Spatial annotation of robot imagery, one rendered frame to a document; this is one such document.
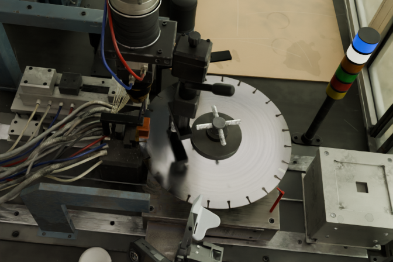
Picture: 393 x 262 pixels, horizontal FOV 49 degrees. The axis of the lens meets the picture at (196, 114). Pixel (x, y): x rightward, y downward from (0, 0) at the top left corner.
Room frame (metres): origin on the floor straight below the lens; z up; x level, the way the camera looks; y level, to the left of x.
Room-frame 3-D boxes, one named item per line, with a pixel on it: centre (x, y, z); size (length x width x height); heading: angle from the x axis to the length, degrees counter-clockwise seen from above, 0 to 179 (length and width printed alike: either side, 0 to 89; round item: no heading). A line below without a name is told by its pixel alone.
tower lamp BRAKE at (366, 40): (0.65, -0.31, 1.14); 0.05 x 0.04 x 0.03; 4
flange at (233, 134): (0.49, -0.05, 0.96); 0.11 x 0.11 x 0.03
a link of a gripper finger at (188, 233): (0.26, -0.02, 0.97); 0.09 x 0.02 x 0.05; 173
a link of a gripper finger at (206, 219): (0.30, -0.05, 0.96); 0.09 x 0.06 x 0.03; 173
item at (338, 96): (0.65, -0.31, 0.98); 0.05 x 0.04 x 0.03; 4
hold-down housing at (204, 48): (0.46, 0.02, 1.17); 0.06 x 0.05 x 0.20; 85
